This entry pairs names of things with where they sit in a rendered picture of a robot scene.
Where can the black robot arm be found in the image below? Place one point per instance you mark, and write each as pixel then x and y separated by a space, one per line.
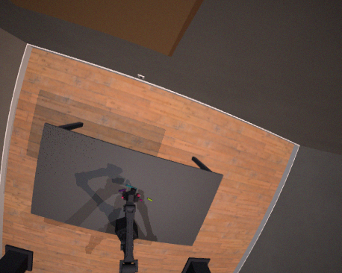
pixel 127 236

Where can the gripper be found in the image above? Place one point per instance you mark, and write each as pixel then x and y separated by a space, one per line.
pixel 124 195

